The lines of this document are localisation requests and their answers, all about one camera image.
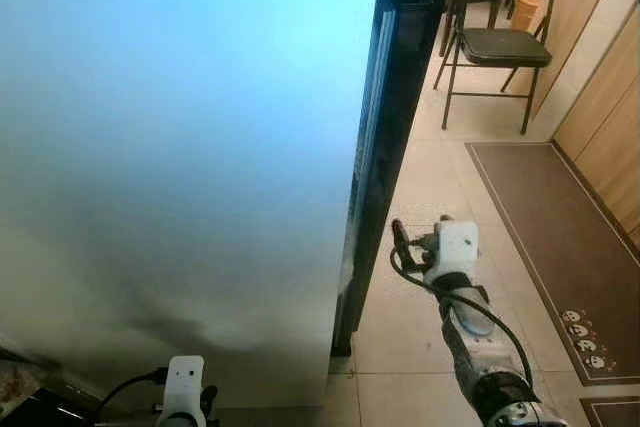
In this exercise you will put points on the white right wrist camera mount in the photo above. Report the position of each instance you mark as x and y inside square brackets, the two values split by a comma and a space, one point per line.
[455, 247]

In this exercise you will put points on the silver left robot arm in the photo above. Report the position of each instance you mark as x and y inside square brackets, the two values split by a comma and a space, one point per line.
[178, 421]

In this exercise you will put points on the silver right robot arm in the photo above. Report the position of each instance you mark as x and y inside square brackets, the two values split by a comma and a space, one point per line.
[490, 367]

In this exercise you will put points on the light brown box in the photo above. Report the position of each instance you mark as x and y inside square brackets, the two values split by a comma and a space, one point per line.
[526, 11]

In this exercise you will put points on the black glossy appliance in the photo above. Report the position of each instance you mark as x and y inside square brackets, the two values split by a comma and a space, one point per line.
[35, 409]

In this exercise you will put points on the black refrigerator side panel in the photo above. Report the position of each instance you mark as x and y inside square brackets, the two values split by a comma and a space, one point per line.
[385, 147]

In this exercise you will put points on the brown mat with cartoon faces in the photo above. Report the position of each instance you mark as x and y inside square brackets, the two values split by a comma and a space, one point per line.
[560, 237]

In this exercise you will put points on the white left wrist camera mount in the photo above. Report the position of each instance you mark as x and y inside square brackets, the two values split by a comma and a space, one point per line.
[184, 382]

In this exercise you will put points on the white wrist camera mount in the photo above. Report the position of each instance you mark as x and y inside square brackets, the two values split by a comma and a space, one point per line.
[455, 247]
[184, 382]

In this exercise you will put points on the plain brown floor mat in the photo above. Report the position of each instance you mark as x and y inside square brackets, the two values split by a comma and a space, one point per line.
[615, 414]

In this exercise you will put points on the wooden cabinet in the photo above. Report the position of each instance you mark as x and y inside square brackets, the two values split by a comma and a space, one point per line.
[610, 137]

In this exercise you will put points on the black folding chair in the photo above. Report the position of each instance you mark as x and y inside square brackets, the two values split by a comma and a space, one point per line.
[505, 45]

